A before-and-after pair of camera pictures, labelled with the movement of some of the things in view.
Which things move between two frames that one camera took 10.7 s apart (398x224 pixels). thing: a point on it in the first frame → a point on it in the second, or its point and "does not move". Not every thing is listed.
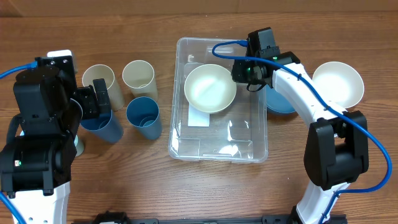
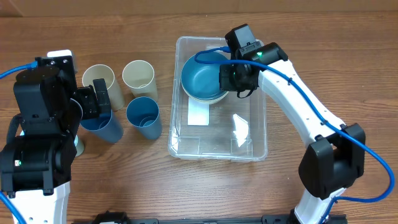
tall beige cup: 98,71 does not move
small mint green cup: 79,145 does not move
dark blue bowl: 277,102 → 201,81
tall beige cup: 139,76 does not move
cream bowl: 341,82 → 203,101
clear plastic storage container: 214,118 does not move
